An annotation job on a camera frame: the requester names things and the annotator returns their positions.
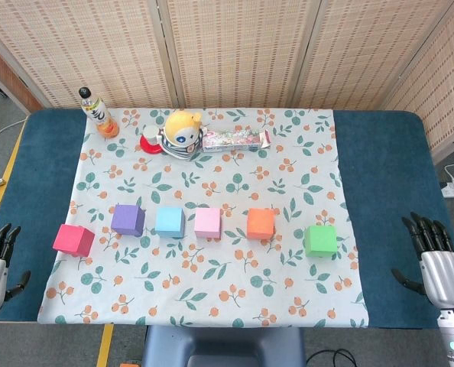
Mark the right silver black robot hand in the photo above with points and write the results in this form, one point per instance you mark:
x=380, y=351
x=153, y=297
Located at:
x=446, y=279

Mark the red foam cube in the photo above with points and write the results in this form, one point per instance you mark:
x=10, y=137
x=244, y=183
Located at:
x=70, y=239

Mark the green foam cube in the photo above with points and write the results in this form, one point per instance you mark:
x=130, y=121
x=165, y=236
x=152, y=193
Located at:
x=320, y=241

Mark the purple foam cube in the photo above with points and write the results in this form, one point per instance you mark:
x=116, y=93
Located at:
x=125, y=219

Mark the light blue foam cube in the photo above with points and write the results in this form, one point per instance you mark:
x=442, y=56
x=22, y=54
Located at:
x=169, y=222

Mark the orange foam cube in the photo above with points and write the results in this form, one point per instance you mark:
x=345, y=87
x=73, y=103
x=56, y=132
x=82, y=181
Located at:
x=260, y=224

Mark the teal padded table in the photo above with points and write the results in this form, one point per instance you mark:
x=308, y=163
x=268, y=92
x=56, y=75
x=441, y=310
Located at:
x=383, y=172

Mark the small orange object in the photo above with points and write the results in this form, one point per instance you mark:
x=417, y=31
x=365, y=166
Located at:
x=129, y=365

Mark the orange juice bottle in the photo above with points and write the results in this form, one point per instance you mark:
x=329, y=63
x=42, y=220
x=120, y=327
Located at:
x=99, y=114

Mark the floral print tablecloth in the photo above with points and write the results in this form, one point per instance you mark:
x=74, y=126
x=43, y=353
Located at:
x=211, y=275

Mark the pink foam cube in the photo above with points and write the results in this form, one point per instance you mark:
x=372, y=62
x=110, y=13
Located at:
x=207, y=223

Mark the yellow plush toy striped shirt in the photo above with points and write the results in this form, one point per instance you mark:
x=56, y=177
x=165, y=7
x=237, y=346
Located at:
x=181, y=132

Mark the snack package box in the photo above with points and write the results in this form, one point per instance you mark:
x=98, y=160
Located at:
x=234, y=140

